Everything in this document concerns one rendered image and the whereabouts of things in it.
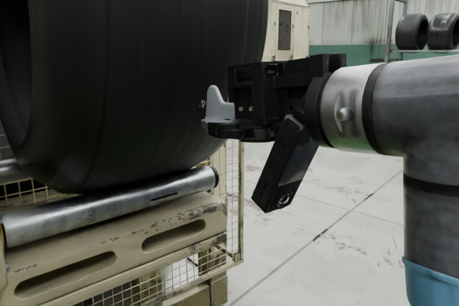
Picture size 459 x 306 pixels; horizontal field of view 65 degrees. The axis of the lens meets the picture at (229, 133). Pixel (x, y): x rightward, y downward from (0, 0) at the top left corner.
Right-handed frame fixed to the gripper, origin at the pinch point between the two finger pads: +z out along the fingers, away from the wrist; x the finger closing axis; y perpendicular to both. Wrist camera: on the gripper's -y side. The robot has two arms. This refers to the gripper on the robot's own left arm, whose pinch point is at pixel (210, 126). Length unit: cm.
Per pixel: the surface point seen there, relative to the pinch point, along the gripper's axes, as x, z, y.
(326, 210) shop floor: -186, 119, -89
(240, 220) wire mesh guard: -59, 66, -46
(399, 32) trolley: -491, 207, 65
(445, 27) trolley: -498, 151, 62
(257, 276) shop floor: -89, 93, -92
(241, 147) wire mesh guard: -59, 62, -17
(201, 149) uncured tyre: -2.5, 6.5, -4.0
